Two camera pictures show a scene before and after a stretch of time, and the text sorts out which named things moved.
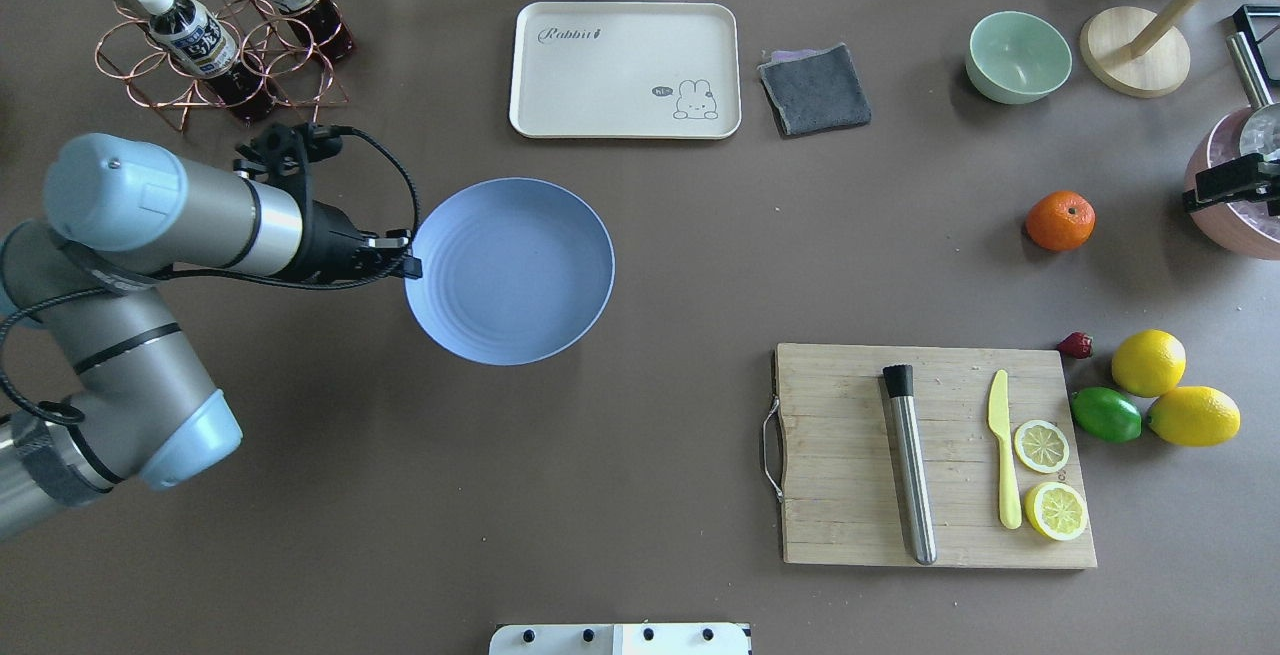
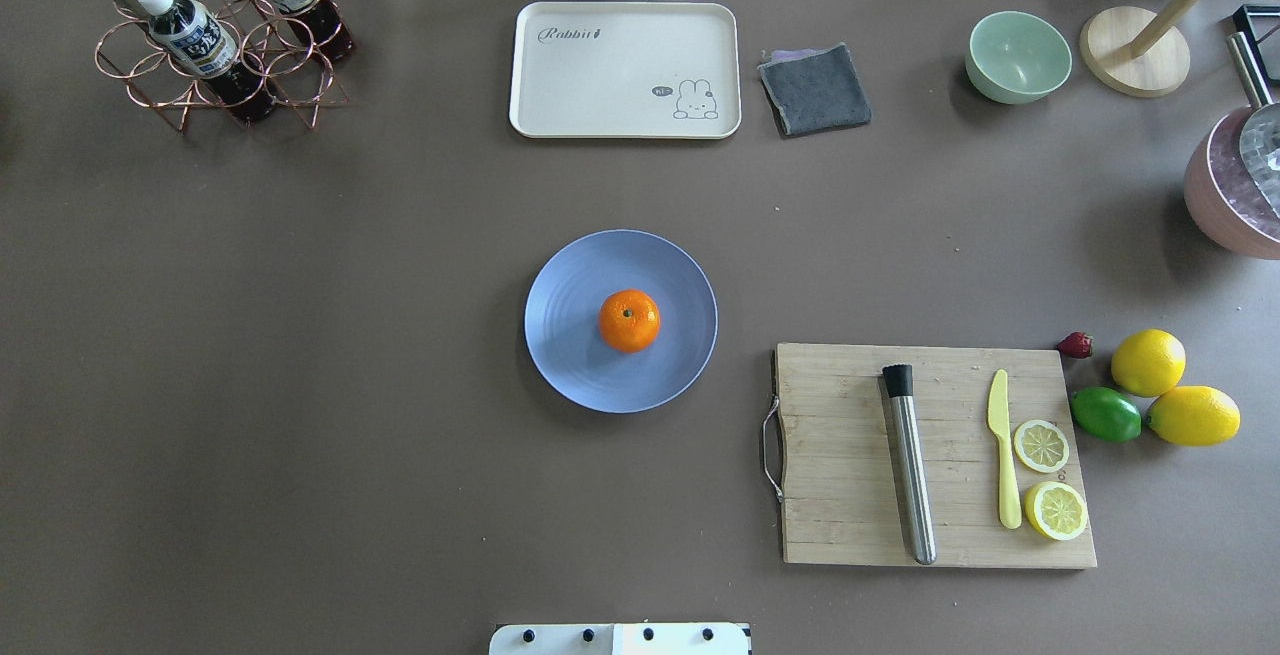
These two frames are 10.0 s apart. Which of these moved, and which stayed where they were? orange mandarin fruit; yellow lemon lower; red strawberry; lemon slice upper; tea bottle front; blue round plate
Moved: blue round plate; orange mandarin fruit
Stayed: tea bottle front; lemon slice upper; yellow lemon lower; red strawberry
